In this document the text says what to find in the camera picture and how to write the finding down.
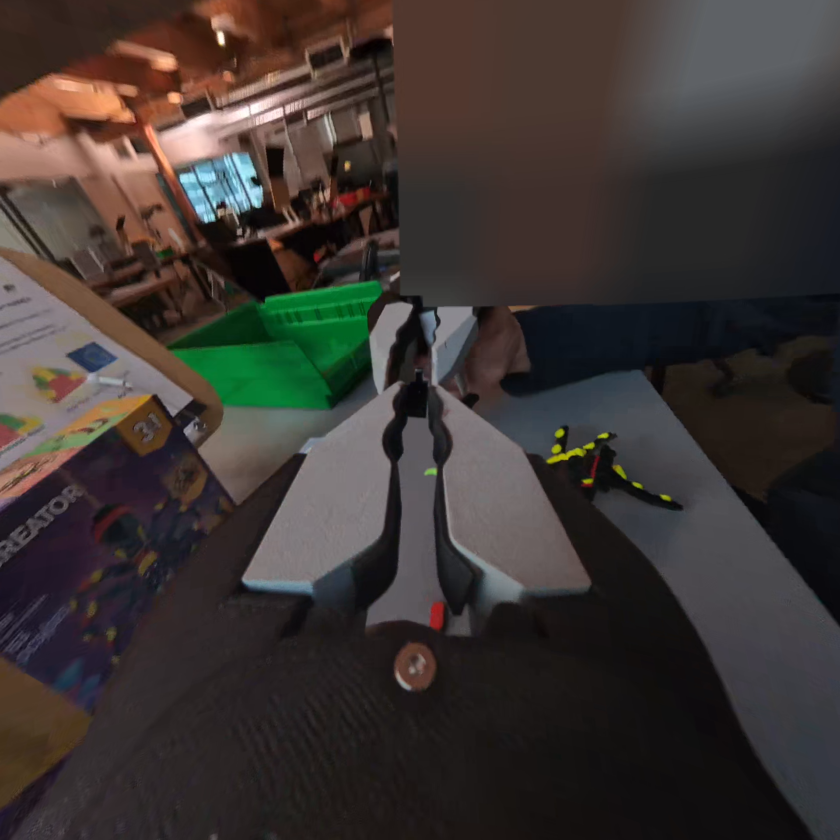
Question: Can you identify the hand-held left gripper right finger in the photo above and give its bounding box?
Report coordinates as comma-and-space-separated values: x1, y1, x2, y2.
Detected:
428, 386, 592, 635

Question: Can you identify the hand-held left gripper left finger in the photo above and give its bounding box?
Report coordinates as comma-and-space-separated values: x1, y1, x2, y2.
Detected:
242, 383, 403, 614

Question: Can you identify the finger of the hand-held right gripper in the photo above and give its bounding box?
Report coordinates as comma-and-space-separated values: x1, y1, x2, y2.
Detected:
369, 298, 424, 395
419, 307, 481, 389

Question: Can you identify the person's right forearm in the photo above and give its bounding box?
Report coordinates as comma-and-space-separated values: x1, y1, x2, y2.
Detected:
502, 298, 840, 399

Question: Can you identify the black and yellow lego model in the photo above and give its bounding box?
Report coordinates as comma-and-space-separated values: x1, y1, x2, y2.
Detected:
550, 425, 684, 512

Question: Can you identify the purple lego box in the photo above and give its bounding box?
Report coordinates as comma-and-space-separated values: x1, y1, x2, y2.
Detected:
0, 394, 238, 714

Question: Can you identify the person's right hand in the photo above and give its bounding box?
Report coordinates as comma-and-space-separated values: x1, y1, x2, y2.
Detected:
458, 306, 531, 404

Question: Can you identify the green plastic bin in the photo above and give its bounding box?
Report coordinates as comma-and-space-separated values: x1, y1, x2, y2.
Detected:
168, 280, 384, 412

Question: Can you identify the bright window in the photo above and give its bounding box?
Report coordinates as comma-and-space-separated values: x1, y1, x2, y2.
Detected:
176, 153, 265, 223

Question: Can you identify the wooden board with printed sheet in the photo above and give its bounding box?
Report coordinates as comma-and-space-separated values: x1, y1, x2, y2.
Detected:
0, 247, 224, 470

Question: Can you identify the yellow cardboard box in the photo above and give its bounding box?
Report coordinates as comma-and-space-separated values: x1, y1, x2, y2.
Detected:
0, 656, 91, 811

